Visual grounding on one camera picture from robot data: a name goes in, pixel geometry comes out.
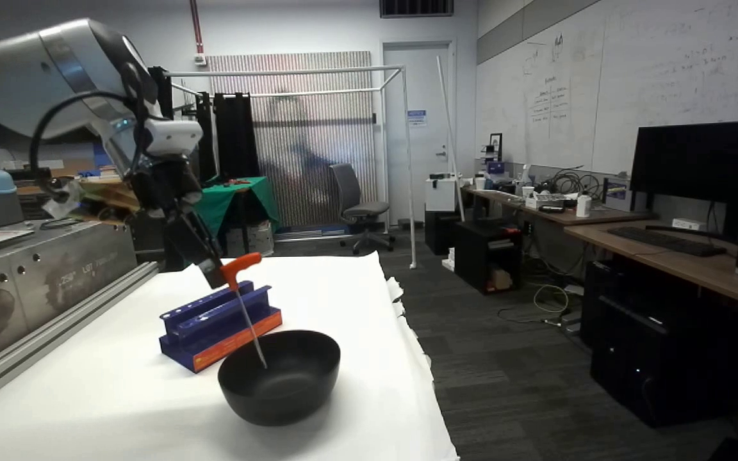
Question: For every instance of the black computer monitor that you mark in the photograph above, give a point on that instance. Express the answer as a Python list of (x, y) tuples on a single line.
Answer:
[(696, 163)]

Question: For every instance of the blue orange tool holder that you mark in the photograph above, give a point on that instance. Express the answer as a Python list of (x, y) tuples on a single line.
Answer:
[(219, 324)]

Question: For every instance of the black cabinet under desk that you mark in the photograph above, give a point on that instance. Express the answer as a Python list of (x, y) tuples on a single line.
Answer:
[(488, 254)]

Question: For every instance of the green cloth table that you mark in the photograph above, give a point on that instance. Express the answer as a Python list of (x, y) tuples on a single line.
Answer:
[(219, 201)]

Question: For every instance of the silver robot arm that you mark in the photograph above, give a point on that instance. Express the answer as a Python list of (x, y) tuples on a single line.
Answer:
[(85, 76)]

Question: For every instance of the black bowl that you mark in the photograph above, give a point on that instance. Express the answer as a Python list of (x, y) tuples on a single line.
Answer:
[(281, 381)]

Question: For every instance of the white pipe frame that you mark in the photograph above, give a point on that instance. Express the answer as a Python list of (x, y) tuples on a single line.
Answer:
[(386, 84)]

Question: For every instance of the white paper sheet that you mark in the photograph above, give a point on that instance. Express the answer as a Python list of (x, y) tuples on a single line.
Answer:
[(109, 392)]

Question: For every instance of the grey office chair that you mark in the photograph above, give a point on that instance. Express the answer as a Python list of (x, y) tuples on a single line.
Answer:
[(360, 215)]

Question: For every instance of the black keyboard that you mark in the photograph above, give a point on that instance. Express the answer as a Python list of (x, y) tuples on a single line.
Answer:
[(667, 242)]

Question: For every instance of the white door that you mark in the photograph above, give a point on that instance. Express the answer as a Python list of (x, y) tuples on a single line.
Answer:
[(415, 125)]

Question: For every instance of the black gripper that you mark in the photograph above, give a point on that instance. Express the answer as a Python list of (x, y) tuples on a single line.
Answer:
[(168, 191)]

